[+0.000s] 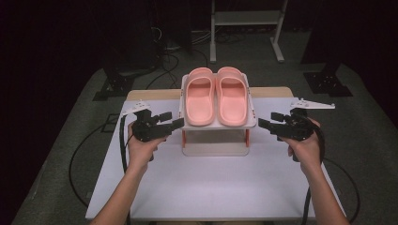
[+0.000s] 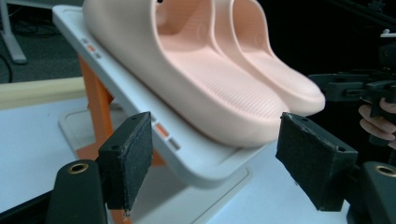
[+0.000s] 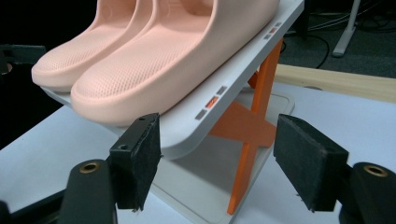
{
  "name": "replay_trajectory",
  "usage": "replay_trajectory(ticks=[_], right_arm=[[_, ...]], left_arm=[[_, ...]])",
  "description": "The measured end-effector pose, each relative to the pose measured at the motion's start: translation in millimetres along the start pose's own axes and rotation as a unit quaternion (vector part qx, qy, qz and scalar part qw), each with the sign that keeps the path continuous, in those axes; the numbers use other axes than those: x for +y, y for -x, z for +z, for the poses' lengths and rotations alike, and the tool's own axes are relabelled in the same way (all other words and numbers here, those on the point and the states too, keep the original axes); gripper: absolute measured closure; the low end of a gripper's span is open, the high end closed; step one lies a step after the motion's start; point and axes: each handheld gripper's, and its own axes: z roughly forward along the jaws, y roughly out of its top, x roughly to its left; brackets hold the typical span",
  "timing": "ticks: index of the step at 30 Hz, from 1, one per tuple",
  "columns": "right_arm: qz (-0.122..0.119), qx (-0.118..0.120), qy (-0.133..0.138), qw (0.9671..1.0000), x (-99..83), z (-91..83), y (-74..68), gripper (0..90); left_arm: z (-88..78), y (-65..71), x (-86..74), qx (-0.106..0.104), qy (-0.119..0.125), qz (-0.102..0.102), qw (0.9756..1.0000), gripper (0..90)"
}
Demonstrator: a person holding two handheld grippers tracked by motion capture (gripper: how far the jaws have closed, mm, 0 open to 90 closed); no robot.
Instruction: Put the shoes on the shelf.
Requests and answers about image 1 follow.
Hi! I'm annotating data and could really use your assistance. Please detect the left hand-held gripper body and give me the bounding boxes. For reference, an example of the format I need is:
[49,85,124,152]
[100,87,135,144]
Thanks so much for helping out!
[121,98,173,143]

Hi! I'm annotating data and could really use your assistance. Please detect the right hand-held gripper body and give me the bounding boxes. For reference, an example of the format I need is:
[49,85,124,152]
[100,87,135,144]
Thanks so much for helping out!
[277,97,336,143]

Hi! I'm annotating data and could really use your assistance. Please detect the pink rubber slipper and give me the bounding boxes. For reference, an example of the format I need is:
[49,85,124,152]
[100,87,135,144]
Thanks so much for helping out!
[184,67,217,128]
[215,66,250,128]

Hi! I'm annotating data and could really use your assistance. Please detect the white shoe rack orange legs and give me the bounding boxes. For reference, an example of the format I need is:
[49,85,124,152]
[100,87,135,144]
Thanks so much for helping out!
[178,72,258,158]

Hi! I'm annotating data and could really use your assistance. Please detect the person's left hand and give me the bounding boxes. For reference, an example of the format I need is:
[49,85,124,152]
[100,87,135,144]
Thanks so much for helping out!
[126,122,167,173]

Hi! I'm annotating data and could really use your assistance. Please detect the person's right hand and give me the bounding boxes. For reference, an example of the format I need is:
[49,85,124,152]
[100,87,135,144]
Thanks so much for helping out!
[283,117,324,173]

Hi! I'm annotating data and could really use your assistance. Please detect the black stand base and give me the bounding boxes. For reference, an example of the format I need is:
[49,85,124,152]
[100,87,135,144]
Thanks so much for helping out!
[92,55,158,102]
[302,61,354,98]

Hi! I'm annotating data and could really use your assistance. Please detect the white metal stand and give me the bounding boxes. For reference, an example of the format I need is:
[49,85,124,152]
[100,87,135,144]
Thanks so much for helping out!
[208,0,289,65]

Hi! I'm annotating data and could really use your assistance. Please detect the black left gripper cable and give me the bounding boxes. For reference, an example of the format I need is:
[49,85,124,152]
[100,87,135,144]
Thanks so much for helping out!
[119,113,132,225]

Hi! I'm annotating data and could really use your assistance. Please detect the black floor cables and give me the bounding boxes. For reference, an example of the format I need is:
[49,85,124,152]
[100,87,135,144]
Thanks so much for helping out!
[144,25,210,91]

